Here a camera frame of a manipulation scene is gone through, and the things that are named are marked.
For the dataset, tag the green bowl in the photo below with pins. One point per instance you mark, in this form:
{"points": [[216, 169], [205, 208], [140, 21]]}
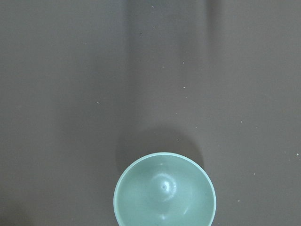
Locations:
{"points": [[164, 189]]}

